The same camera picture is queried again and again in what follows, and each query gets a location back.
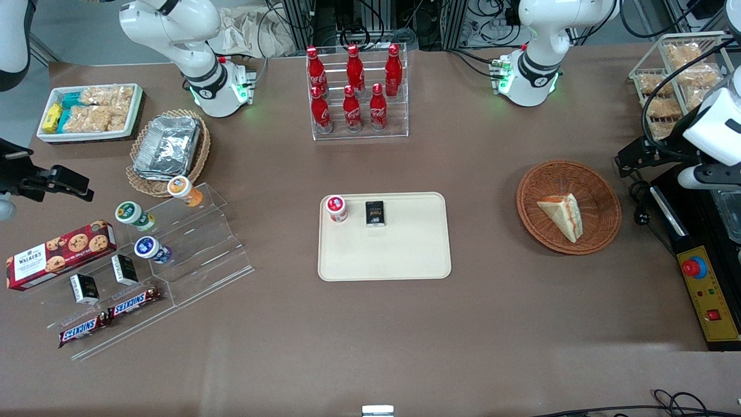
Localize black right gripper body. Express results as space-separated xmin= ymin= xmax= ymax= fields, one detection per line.
xmin=0 ymin=138 xmax=56 ymax=202

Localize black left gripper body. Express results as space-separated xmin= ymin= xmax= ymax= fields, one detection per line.
xmin=636 ymin=137 xmax=702 ymax=172

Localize triangular sandwich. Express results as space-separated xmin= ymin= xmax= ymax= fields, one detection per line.
xmin=537 ymin=193 xmax=584 ymax=244

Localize brown round wicker basket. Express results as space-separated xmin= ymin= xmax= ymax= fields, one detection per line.
xmin=516 ymin=160 xmax=622 ymax=255

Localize white rectangular snack tray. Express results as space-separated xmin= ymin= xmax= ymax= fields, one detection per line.
xmin=36 ymin=83 xmax=144 ymax=144

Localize light woven wicker basket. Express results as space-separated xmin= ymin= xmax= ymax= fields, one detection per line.
xmin=126 ymin=109 xmax=211 ymax=199

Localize beige plastic tray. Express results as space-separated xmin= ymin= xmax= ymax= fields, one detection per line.
xmin=317 ymin=192 xmax=452 ymax=282

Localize yellow snack packet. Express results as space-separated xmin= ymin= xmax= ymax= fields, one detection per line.
xmin=42 ymin=103 xmax=63 ymax=133

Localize clear bag rice crackers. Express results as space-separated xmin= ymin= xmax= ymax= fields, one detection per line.
xmin=80 ymin=86 xmax=135 ymax=108
xmin=67 ymin=105 xmax=129 ymax=133

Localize green lid yogurt cup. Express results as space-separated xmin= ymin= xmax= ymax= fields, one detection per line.
xmin=115 ymin=201 xmax=156 ymax=232

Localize red Walkers cookie box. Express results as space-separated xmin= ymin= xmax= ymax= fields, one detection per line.
xmin=6 ymin=220 xmax=118 ymax=291

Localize black machine base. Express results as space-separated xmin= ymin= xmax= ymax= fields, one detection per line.
xmin=650 ymin=165 xmax=741 ymax=352

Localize silver foil container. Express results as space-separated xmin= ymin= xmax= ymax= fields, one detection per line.
xmin=133 ymin=115 xmax=202 ymax=181

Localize blue lid yogurt cup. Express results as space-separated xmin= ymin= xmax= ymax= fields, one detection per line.
xmin=134 ymin=236 xmax=173 ymax=265

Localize orange lid yogurt cup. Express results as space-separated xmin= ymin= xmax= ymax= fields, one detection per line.
xmin=167 ymin=175 xmax=204 ymax=208

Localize red emergency stop button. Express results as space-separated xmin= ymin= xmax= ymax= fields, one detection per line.
xmin=681 ymin=255 xmax=708 ymax=280

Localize Snickers chocolate bar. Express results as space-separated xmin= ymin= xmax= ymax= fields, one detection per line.
xmin=58 ymin=312 xmax=112 ymax=349
xmin=107 ymin=287 xmax=163 ymax=321

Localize clear acrylic step display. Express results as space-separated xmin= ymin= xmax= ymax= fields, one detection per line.
xmin=35 ymin=182 xmax=255 ymax=361

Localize yellow control panel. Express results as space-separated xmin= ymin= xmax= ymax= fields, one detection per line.
xmin=676 ymin=246 xmax=741 ymax=343

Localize beige crumpled paper bag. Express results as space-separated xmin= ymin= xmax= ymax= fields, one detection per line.
xmin=207 ymin=6 xmax=297 ymax=58

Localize clear acrylic bottle rack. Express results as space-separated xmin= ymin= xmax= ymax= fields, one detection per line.
xmin=306 ymin=42 xmax=409 ymax=141

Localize red cola bottle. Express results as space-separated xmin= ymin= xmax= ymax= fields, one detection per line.
xmin=311 ymin=86 xmax=334 ymax=134
xmin=346 ymin=44 xmax=366 ymax=93
xmin=369 ymin=83 xmax=388 ymax=131
xmin=384 ymin=44 xmax=403 ymax=97
xmin=306 ymin=46 xmax=328 ymax=97
xmin=343 ymin=85 xmax=364 ymax=133

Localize red lid yogurt cup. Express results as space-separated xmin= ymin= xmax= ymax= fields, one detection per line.
xmin=326 ymin=195 xmax=349 ymax=224

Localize black power cable with plug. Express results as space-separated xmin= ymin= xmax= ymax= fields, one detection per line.
xmin=630 ymin=180 xmax=677 ymax=257

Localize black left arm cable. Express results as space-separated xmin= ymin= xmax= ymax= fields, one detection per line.
xmin=640 ymin=37 xmax=741 ymax=158

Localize white wire rack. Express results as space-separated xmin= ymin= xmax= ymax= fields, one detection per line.
xmin=629 ymin=31 xmax=741 ymax=142

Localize black floor cable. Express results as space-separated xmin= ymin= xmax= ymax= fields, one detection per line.
xmin=531 ymin=389 xmax=741 ymax=417

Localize black equipment frame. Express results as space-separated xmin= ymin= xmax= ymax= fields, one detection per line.
xmin=281 ymin=0 xmax=467 ymax=52

